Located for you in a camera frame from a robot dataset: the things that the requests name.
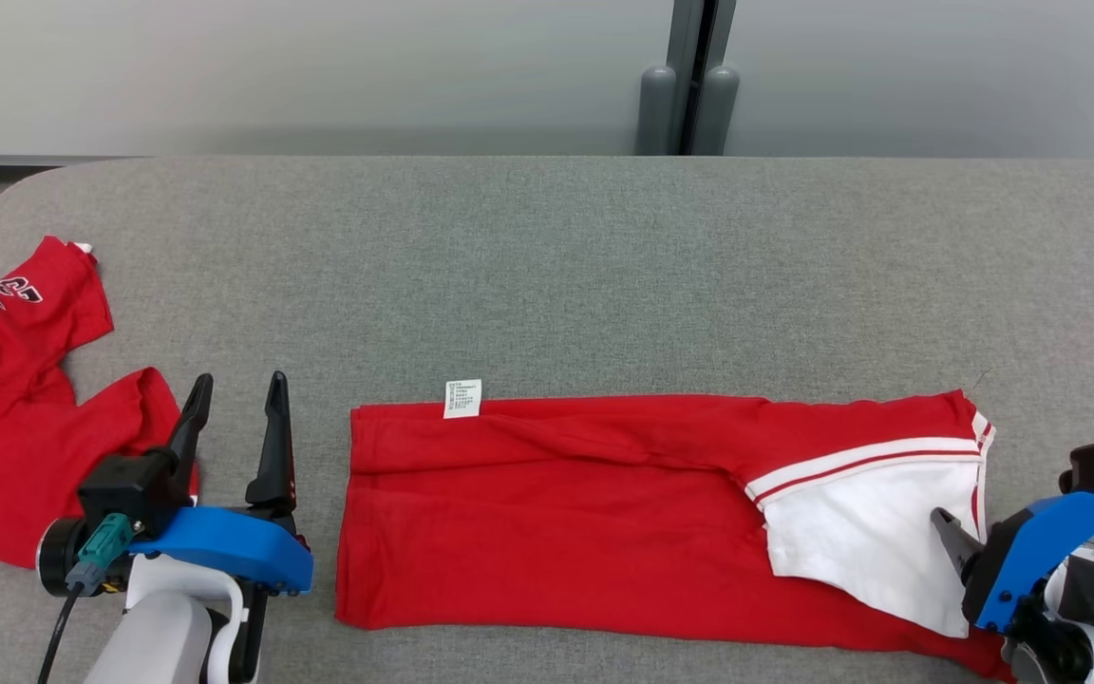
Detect right gripper blue-topped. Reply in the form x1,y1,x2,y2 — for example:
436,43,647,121
932,491,1094,633

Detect left gripper blue-topped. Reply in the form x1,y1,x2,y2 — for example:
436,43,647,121
129,370,313,684

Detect red basketball shorts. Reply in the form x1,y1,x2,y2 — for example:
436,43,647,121
0,236,198,569

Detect red Bulls basketball jersey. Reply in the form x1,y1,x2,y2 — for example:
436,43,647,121
335,380,1018,683

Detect left cable with teal plug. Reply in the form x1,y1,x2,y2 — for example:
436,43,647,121
37,513,137,684

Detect grey wall baseboard strip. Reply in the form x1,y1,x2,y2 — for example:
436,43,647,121
0,154,144,169

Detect grey cylindrical post bumper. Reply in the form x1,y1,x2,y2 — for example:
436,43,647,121
639,65,678,156
694,65,740,156

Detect grey vertical partition post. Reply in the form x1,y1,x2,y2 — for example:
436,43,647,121
666,0,736,156

